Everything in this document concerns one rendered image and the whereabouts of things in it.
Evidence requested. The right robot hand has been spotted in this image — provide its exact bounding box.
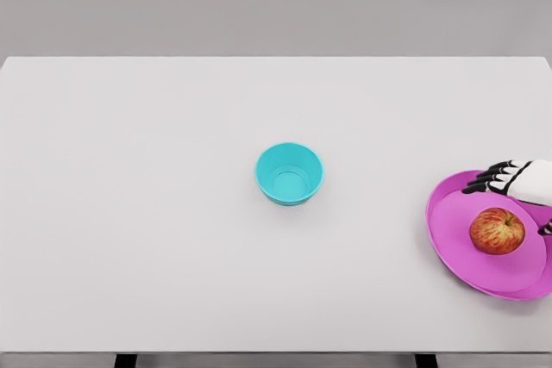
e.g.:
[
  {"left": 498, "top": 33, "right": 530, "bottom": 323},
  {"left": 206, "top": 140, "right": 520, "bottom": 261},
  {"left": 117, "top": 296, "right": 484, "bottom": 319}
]
[{"left": 461, "top": 159, "right": 552, "bottom": 237}]

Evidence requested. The red apple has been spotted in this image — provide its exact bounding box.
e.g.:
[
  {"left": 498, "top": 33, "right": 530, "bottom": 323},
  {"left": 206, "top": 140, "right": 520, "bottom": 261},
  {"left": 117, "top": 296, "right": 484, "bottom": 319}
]
[{"left": 468, "top": 207, "right": 526, "bottom": 256}]

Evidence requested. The pink plate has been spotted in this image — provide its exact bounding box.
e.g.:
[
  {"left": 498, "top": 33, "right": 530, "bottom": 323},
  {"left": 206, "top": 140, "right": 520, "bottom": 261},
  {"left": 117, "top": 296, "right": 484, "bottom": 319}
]
[{"left": 425, "top": 170, "right": 552, "bottom": 302}]

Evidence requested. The blue bowl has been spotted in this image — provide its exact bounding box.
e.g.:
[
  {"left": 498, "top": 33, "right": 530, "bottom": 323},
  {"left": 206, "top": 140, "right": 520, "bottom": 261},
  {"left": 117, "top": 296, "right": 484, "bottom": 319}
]
[{"left": 254, "top": 141, "right": 324, "bottom": 207}]

